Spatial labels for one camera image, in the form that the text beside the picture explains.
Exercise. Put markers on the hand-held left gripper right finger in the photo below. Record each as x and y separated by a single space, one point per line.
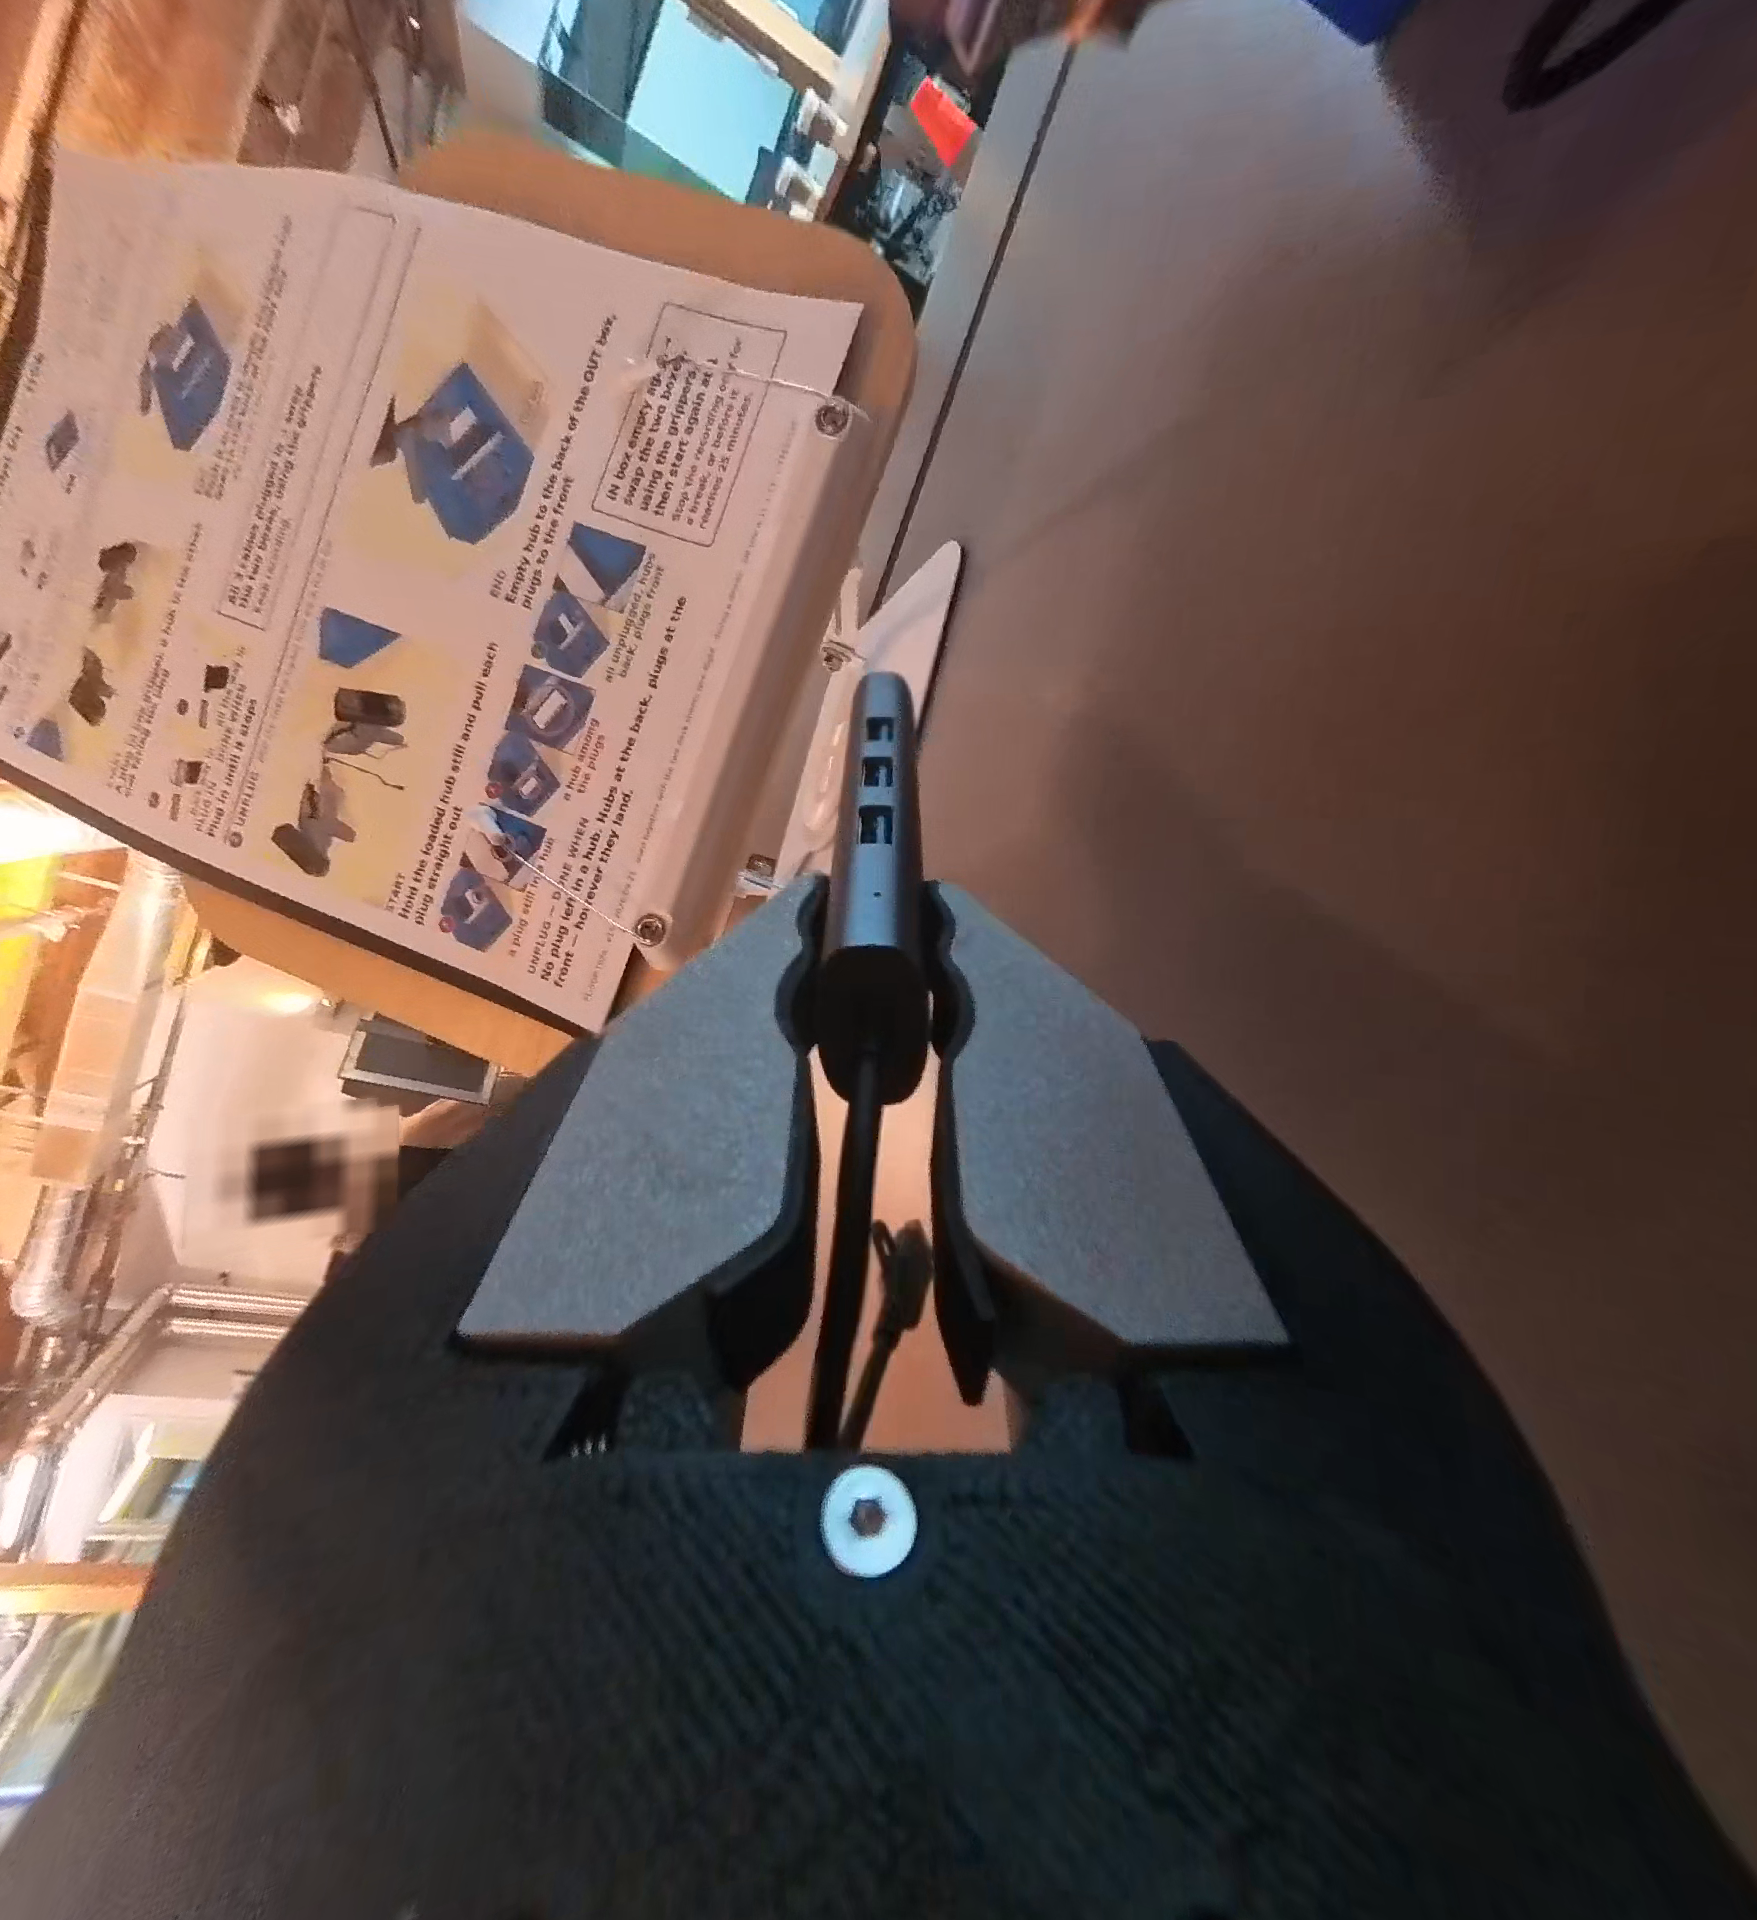
1104 1184

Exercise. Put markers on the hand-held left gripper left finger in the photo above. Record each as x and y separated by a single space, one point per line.
639 1184

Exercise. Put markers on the grey usb hub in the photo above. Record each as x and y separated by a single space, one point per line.
880 901

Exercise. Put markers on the printed instruction sheet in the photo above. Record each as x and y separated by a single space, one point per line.
368 524

